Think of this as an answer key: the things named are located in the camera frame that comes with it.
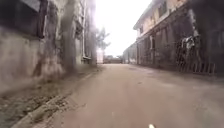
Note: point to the tree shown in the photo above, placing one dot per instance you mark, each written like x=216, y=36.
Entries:
x=102, y=39

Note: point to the brown dirt road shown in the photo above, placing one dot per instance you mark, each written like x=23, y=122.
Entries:
x=133, y=96

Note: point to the old two-storey building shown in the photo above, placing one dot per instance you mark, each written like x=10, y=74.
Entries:
x=166, y=36

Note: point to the robot's own part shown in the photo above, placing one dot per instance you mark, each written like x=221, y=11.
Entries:
x=151, y=126

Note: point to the weathered grey concrete building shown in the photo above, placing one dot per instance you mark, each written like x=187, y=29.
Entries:
x=40, y=40

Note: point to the dark metal gate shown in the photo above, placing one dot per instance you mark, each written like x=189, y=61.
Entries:
x=189, y=53

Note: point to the broken stone kerb strip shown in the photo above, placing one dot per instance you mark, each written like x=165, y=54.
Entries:
x=30, y=106

